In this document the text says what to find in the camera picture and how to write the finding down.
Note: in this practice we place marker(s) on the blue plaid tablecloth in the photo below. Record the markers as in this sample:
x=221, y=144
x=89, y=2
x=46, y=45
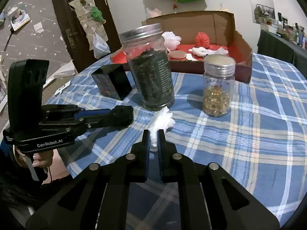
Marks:
x=261, y=142

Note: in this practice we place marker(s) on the dark patterned tin box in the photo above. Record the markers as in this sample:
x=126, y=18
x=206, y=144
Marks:
x=112, y=81

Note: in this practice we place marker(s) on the black fuzzy scrunchie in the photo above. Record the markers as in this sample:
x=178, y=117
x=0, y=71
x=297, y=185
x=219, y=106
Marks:
x=121, y=116

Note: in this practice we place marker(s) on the white gauze pad packet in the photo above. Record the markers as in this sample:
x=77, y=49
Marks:
x=220, y=51

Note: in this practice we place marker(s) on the cardboard box red interior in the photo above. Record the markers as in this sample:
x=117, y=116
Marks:
x=206, y=32

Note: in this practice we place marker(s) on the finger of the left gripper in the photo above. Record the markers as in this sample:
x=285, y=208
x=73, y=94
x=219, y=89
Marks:
x=71, y=127
x=69, y=112

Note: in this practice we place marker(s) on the dark wooden door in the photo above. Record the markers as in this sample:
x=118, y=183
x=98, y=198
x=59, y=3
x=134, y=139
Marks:
x=75, y=37

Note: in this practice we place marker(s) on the beige hanging organizer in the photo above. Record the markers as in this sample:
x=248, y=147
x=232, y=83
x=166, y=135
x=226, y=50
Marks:
x=82, y=9

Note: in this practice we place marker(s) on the small jar gold beads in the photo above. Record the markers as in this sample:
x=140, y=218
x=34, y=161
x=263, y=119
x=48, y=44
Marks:
x=218, y=84

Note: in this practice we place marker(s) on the dark cloth side table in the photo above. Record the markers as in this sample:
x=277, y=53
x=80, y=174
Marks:
x=276, y=47

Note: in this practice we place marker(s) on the red mesh bath pouf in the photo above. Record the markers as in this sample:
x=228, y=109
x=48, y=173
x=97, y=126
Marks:
x=202, y=40

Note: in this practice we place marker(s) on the white mesh bath pouf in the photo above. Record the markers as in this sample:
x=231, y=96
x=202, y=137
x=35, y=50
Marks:
x=171, y=41

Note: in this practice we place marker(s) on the person left hand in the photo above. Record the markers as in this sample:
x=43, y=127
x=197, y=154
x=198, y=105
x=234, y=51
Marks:
x=42, y=160

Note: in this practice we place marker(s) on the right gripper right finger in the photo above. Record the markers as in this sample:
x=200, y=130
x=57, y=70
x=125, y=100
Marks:
x=210, y=198

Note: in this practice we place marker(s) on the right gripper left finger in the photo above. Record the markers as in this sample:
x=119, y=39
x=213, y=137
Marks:
x=98, y=197

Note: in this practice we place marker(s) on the white device on table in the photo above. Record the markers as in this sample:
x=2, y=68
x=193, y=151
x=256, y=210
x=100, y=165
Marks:
x=62, y=88

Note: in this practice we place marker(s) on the pink pig plush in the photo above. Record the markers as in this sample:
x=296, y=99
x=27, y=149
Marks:
x=152, y=13

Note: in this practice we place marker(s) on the green plush on door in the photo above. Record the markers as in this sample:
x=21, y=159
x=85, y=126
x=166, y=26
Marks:
x=96, y=15

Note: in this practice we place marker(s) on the white cloth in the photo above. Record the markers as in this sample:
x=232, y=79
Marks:
x=161, y=120

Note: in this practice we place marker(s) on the white fluffy star clip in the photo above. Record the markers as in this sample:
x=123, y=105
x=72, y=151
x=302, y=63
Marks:
x=200, y=51

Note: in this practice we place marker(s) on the plastic bag on door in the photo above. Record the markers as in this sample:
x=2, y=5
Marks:
x=101, y=48

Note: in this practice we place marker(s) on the wall mirror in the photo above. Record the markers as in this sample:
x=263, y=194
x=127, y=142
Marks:
x=261, y=10

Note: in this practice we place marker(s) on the round beige powder puff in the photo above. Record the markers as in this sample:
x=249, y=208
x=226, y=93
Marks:
x=177, y=54

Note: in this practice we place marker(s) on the large glass jar dark contents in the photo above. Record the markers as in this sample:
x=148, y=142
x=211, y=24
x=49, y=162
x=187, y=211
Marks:
x=148, y=61

